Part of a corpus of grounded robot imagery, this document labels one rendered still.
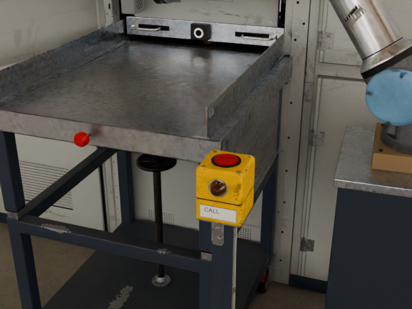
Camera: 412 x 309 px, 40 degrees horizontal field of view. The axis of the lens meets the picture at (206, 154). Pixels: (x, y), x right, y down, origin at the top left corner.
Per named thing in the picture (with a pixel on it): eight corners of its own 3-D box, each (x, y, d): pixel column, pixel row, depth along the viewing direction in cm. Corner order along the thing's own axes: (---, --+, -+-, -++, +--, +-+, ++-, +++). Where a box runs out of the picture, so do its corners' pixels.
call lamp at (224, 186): (225, 202, 91) (225, 184, 89) (205, 198, 92) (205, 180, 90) (228, 198, 92) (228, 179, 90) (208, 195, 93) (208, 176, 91)
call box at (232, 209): (240, 229, 93) (242, 174, 89) (195, 220, 96) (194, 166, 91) (253, 206, 100) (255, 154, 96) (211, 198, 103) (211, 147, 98)
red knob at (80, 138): (85, 149, 122) (84, 135, 120) (72, 147, 123) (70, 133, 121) (95, 141, 125) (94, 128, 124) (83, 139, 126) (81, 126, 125)
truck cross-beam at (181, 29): (282, 47, 175) (284, 28, 173) (127, 34, 192) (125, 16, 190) (286, 43, 180) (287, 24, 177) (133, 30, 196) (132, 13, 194)
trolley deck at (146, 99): (222, 166, 117) (222, 140, 114) (-23, 127, 136) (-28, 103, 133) (291, 75, 174) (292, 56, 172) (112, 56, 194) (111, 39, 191)
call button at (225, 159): (233, 173, 92) (234, 164, 91) (210, 169, 93) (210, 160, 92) (241, 163, 95) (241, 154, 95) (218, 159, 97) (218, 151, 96)
